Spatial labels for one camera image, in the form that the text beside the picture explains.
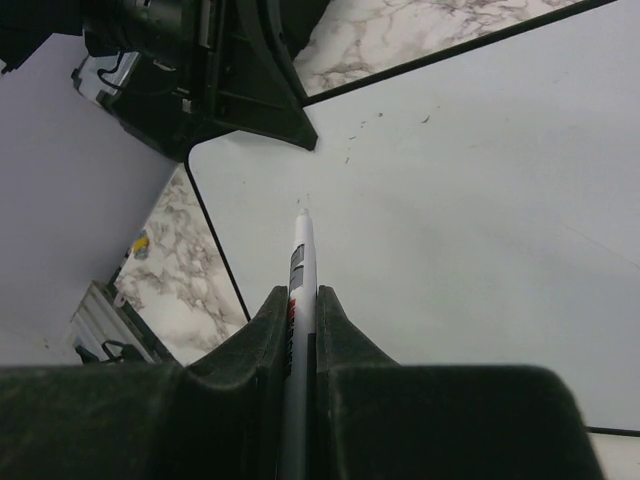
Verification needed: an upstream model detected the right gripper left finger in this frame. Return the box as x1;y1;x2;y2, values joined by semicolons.
1;286;288;479

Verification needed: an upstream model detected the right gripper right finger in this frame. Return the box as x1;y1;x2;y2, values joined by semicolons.
314;286;603;479

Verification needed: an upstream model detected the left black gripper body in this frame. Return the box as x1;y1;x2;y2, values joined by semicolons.
74;1;320;160

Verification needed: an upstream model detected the white marker pen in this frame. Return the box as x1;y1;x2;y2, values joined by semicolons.
278;209;317;479

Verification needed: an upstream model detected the white whiteboard black frame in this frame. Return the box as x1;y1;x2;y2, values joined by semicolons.
188;1;639;430

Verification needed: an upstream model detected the aluminium extrusion frame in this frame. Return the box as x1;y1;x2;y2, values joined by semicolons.
67;281;176;364

